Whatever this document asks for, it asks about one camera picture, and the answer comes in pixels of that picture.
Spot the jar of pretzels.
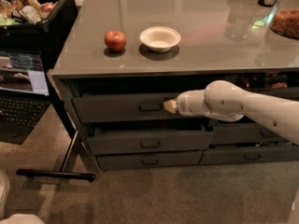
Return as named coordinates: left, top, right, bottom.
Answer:
left=270, top=0, right=299, bottom=39

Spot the white paper bowl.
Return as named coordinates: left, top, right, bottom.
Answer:
left=139, top=26, right=181, bottom=53

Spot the white object bottom left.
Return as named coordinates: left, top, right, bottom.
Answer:
left=0, top=171, right=45, bottom=224

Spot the grey drawer cabinet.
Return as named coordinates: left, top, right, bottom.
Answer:
left=51, top=0, right=299, bottom=170

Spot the black laptop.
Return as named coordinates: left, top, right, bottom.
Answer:
left=0, top=50, right=50, bottom=145

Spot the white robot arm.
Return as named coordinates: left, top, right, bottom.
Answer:
left=164, top=80, right=299, bottom=145

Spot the grey drawer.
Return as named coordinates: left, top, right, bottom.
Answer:
left=212, top=123, right=284, bottom=145
left=249, top=88, right=299, bottom=101
left=87, top=128, right=213, bottom=155
left=97, top=150, right=203, bottom=170
left=72, top=91, right=188, bottom=123
left=200, top=146, right=299, bottom=165

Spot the black bin of snacks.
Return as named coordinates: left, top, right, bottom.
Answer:
left=0, top=0, right=78, bottom=53

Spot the black stand foot bar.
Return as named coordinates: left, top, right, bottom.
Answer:
left=16, top=169, right=95, bottom=182

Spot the metal drawer handle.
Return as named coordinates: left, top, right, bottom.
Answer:
left=138, top=104, right=163, bottom=112

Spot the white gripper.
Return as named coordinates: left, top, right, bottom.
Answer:
left=164, top=90, right=208, bottom=117

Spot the red apple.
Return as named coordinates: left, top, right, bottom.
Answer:
left=105, top=30, right=126, bottom=52

